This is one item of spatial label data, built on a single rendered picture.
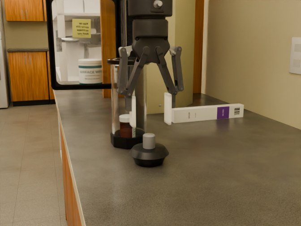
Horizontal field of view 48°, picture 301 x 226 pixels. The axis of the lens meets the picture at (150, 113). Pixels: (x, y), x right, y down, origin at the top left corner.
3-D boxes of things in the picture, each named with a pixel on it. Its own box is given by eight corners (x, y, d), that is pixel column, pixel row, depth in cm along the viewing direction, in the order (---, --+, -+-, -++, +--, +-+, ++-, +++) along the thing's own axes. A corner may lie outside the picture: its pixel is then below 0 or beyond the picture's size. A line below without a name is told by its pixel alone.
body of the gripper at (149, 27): (135, 17, 67) (135, 65, 69) (175, 18, 69) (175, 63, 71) (126, 19, 74) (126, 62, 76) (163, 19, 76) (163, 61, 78)
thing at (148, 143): (161, 153, 84) (161, 127, 83) (174, 167, 76) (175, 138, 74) (125, 157, 81) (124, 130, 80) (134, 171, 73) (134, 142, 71)
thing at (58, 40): (62, 51, 142) (61, 37, 140) (56, 51, 141) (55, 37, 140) (62, 51, 144) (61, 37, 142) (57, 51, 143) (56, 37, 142)
